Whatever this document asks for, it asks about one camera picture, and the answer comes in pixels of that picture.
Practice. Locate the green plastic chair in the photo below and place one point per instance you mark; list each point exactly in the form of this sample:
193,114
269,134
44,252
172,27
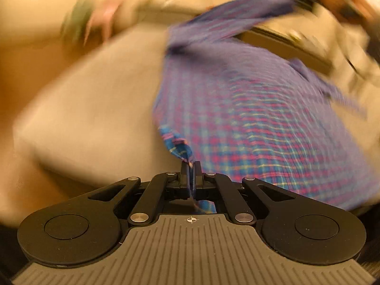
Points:
78,17

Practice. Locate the long grey television cabinet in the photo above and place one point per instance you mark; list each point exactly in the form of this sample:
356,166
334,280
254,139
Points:
282,50

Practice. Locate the pink plastic chair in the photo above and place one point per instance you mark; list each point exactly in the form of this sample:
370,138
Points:
104,12

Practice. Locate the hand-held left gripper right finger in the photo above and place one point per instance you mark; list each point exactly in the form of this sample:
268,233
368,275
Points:
197,181

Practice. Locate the blue plaid shirt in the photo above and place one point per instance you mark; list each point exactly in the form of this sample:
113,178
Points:
252,118

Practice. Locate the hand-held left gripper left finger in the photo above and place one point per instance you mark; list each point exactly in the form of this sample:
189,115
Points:
185,181

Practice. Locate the white curtain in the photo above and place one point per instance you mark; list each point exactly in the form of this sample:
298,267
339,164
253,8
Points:
356,53

